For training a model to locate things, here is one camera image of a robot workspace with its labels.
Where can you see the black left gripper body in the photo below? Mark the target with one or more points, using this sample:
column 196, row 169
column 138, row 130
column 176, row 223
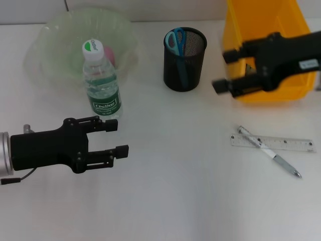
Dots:
column 45, row 150

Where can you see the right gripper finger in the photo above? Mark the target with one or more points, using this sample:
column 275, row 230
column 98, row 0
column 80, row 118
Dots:
column 240, row 85
column 233, row 55

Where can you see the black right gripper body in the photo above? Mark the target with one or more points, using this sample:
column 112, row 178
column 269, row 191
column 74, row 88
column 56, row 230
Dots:
column 283, row 57

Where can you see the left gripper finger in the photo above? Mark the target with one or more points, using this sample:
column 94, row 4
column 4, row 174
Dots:
column 110, row 155
column 110, row 125

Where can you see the green label water bottle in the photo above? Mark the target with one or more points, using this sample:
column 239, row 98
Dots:
column 102, row 85

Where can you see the blue plastic scissors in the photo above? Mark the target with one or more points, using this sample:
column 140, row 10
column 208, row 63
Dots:
column 179, row 42

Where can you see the pink peach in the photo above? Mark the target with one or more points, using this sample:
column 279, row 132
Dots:
column 110, row 56

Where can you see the clear plastic ruler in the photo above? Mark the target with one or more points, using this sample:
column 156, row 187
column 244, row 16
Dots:
column 288, row 145

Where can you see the black mesh pen holder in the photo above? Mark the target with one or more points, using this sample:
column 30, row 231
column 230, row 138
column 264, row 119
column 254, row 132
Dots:
column 193, row 72

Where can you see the white grey ballpoint pen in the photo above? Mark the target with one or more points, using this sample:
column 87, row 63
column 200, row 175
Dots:
column 281, row 160

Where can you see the translucent green fruit bowl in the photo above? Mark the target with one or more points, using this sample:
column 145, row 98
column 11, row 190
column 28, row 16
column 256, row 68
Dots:
column 62, row 25

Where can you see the yellow plastic storage bin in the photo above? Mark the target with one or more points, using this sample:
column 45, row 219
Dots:
column 276, row 15

